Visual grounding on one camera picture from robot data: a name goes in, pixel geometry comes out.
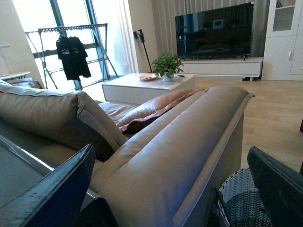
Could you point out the shallow beige dish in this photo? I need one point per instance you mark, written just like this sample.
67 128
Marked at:
147 77

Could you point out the beige leather sofa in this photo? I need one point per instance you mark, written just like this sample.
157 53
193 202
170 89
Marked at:
164 175

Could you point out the black t-shirt on hanger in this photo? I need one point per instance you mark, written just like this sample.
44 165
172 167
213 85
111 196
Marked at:
71 52

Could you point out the metal clothes drying rack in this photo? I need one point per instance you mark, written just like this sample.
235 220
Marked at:
98 31

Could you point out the white display cabinet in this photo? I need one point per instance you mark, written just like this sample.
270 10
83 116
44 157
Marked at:
283 54

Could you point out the woven blue laundry basket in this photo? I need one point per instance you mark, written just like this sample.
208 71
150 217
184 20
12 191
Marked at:
239 203

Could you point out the large black television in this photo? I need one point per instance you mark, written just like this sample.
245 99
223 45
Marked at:
218 33

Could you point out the grey front-load washing machine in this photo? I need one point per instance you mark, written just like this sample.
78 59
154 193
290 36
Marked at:
19 171

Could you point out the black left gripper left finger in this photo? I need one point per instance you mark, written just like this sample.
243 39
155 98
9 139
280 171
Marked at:
56 200

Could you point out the white coffee table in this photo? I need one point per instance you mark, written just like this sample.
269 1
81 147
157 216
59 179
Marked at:
129 89

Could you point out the pink leather cushion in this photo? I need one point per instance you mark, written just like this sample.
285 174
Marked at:
145 114

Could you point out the green potted plant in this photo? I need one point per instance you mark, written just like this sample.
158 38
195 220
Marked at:
166 66

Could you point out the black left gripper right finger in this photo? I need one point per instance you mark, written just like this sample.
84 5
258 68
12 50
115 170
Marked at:
280 188

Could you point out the white tv stand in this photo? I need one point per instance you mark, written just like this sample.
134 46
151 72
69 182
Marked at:
228 69

